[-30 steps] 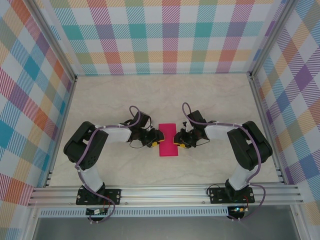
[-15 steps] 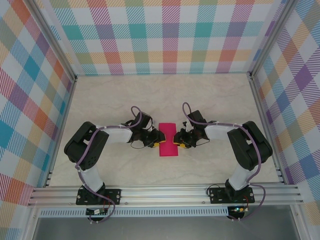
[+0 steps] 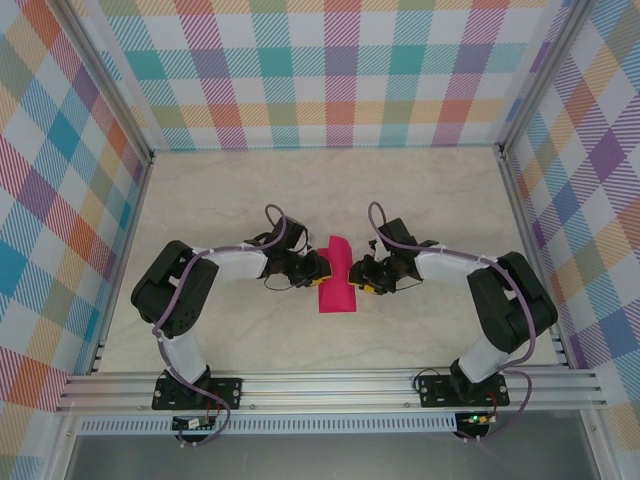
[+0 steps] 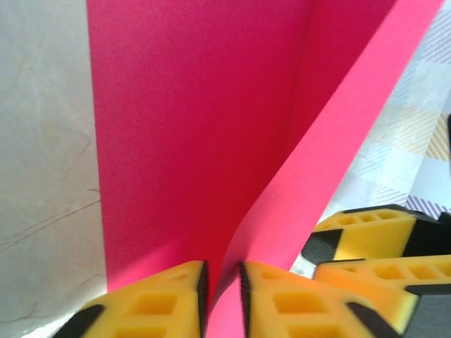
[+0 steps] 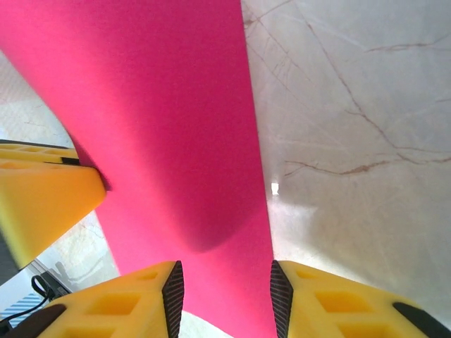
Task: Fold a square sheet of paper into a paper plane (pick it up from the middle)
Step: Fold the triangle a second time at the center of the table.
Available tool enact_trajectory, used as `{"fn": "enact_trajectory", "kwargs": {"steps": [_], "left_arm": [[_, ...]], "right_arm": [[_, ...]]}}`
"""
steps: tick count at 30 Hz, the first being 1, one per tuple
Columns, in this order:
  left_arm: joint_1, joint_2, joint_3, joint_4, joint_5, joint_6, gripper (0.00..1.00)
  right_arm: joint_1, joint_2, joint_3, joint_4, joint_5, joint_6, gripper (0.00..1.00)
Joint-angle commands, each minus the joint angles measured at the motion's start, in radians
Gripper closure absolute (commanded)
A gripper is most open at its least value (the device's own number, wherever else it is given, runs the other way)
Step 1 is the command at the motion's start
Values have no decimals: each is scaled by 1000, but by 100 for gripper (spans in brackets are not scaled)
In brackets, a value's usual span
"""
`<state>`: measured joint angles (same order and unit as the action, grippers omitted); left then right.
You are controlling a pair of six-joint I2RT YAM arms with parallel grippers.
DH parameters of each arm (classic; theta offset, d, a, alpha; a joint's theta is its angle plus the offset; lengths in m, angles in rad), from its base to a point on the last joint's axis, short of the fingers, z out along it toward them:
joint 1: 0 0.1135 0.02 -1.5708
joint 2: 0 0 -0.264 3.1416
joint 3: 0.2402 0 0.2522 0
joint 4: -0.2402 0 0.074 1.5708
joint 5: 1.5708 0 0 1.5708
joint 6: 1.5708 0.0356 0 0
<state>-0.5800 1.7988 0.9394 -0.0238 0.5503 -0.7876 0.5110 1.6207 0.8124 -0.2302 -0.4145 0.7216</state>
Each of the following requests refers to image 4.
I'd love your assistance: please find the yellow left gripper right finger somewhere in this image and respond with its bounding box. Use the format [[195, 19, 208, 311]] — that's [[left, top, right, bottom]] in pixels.
[[239, 262, 420, 338]]

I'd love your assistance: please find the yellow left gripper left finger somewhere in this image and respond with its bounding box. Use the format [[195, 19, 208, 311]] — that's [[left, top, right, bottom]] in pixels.
[[52, 260, 209, 338]]

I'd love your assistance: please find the pink paper sheet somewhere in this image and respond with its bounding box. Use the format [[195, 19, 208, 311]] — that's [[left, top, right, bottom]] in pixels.
[[84, 0, 447, 338]]

